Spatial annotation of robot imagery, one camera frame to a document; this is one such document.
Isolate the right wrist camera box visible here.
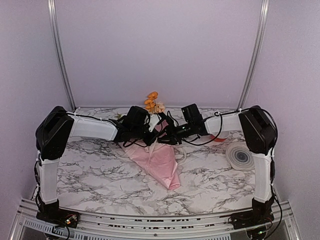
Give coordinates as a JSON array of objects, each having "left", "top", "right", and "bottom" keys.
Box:
[{"left": 181, "top": 103, "right": 203, "bottom": 124}]

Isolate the peach flower long green stem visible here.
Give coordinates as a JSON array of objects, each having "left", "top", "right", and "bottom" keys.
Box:
[{"left": 154, "top": 102, "right": 166, "bottom": 114}]

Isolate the aluminium front rail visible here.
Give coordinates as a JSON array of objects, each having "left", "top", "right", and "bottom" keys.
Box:
[{"left": 8, "top": 199, "right": 301, "bottom": 240}]

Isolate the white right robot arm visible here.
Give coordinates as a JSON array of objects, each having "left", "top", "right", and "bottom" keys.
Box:
[{"left": 157, "top": 104, "right": 278, "bottom": 204}]

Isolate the aluminium frame right post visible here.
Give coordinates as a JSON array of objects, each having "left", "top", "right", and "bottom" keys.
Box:
[{"left": 237, "top": 0, "right": 270, "bottom": 110}]

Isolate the cream ribbon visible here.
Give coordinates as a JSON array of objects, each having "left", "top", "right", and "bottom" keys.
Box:
[{"left": 146, "top": 142, "right": 187, "bottom": 175}]

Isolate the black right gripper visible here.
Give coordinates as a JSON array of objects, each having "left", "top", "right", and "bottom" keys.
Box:
[{"left": 155, "top": 122, "right": 194, "bottom": 145}]

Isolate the aluminium frame left post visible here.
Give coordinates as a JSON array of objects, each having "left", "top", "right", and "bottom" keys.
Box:
[{"left": 47, "top": 0, "right": 77, "bottom": 111}]

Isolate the aluminium frame post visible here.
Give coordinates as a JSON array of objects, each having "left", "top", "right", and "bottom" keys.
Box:
[
  {"left": 237, "top": 0, "right": 270, "bottom": 110},
  {"left": 47, "top": 0, "right": 77, "bottom": 111}
]

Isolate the orange flower stem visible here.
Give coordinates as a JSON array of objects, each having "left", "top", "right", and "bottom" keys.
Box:
[{"left": 144, "top": 91, "right": 159, "bottom": 114}]

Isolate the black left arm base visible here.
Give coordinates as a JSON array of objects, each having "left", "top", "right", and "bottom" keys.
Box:
[{"left": 36, "top": 200, "right": 80, "bottom": 228}]

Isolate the orange bowl white inside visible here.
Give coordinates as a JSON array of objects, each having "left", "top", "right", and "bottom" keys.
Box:
[{"left": 210, "top": 131, "right": 231, "bottom": 143}]

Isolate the grey swirl ceramic plate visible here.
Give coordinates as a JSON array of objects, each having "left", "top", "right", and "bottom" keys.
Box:
[{"left": 225, "top": 142, "right": 255, "bottom": 171}]

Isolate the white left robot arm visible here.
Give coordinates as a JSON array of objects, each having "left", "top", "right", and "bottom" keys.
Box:
[{"left": 35, "top": 106, "right": 166, "bottom": 223}]

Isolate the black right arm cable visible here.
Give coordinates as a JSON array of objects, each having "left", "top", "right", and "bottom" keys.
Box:
[{"left": 166, "top": 111, "right": 225, "bottom": 146}]

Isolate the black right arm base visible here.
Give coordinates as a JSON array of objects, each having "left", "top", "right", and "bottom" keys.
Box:
[{"left": 228, "top": 196, "right": 275, "bottom": 230}]

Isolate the pink wrapping paper sheet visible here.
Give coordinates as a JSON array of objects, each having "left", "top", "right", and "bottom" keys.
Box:
[{"left": 122, "top": 124, "right": 181, "bottom": 191}]

